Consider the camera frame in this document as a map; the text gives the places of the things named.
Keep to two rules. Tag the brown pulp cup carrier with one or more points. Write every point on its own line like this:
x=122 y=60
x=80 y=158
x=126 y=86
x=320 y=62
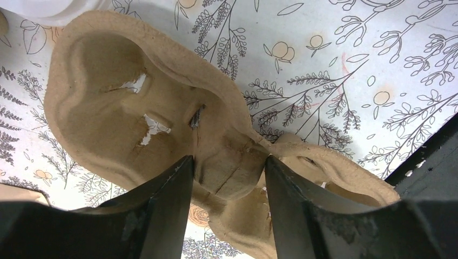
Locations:
x=126 y=102

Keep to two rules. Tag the floral tablecloth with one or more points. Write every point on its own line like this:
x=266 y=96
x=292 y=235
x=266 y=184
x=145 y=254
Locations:
x=373 y=80

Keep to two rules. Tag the white coffee lid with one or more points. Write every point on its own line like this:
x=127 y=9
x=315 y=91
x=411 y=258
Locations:
x=53 y=12

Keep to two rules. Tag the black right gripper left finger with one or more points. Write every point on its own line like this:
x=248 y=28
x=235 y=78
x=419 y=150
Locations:
x=148 y=221

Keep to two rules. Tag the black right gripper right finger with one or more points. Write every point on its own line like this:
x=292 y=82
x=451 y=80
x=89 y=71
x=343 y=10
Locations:
x=311 y=222

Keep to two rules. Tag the blue checkered paper bag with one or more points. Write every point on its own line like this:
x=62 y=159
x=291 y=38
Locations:
x=13 y=193

